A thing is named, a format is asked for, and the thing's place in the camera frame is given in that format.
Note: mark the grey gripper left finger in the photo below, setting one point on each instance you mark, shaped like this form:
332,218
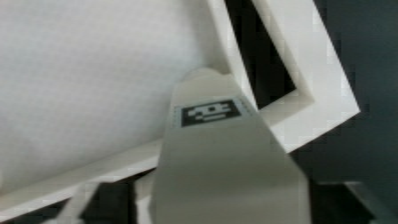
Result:
69,215

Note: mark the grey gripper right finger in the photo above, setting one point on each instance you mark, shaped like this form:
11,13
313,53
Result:
384,216

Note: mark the white desk leg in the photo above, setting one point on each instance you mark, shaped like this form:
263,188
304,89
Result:
227,179

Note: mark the white desk top tray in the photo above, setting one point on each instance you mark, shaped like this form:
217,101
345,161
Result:
94,56

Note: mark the white front fence bar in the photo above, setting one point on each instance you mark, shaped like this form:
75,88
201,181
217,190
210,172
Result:
304,116

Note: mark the white fence bar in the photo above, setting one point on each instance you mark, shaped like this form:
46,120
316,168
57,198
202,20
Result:
304,116
297,30

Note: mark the white right fence bar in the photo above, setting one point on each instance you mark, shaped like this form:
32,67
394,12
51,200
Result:
297,30

